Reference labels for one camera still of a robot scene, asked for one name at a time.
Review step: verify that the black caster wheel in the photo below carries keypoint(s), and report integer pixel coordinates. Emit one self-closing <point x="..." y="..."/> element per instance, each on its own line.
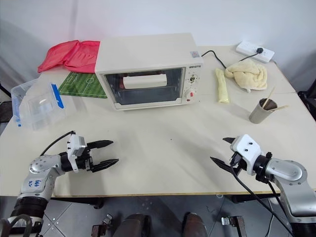
<point x="102" y="227"/>
<point x="233" y="223"/>

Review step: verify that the cream toaster oven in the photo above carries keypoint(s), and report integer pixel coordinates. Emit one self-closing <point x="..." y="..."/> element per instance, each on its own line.
<point x="148" y="54"/>

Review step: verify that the rolled pale yellow cloth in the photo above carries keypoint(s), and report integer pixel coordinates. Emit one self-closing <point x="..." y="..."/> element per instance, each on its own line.
<point x="222" y="89"/>

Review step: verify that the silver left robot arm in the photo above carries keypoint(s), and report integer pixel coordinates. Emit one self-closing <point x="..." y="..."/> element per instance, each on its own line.
<point x="42" y="170"/>

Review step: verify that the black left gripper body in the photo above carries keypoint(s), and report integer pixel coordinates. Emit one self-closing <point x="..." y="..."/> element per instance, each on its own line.
<point x="85" y="164"/>

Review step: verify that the grey metal cup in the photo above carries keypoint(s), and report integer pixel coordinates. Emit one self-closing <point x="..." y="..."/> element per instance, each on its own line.
<point x="259" y="113"/>

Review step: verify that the black table frame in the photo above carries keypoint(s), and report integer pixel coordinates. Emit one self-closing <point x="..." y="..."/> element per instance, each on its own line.
<point x="148" y="198"/>

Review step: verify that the wooden stick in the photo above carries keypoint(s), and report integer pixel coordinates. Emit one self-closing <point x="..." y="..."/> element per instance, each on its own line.
<point x="269" y="96"/>
<point x="281" y="107"/>

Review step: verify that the green soccer field mat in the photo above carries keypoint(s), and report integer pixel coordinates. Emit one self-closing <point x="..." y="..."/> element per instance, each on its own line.
<point x="81" y="85"/>

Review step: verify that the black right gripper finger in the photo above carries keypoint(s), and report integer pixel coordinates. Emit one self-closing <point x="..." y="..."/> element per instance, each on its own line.
<point x="228" y="140"/>
<point x="222" y="163"/>

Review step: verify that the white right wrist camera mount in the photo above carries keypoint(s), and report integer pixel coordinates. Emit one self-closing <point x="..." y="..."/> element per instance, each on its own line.
<point x="247" y="148"/>

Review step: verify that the clear plastic box blue clips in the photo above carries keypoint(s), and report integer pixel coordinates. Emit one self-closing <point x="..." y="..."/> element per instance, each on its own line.
<point x="39" y="108"/>

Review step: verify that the crumpled pale yellow towel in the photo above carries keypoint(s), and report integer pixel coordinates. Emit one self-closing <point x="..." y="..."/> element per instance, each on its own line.
<point x="249" y="74"/>

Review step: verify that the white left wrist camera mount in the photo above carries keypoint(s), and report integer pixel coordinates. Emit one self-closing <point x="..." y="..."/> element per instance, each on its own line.
<point x="75" y="144"/>

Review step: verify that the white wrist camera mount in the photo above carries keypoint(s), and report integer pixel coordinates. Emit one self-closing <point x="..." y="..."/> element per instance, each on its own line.
<point x="247" y="148"/>
<point x="75" y="144"/>

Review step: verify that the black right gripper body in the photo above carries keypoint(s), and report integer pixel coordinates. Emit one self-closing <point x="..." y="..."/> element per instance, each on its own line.
<point x="238" y="164"/>

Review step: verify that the black chair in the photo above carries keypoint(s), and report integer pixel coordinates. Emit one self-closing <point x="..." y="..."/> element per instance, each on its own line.
<point x="307" y="98"/>

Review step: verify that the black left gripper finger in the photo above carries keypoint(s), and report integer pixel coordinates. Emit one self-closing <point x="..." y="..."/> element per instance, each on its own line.
<point x="106" y="164"/>
<point x="101" y="144"/>

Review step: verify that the white power strip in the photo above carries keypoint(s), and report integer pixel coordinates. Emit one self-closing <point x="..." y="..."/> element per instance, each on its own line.
<point x="247" y="48"/>

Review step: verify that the red cloth bag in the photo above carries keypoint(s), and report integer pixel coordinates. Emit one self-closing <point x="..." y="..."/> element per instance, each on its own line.
<point x="74" y="55"/>

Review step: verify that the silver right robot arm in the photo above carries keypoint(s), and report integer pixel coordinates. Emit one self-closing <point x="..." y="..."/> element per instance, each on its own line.
<point x="288" y="172"/>

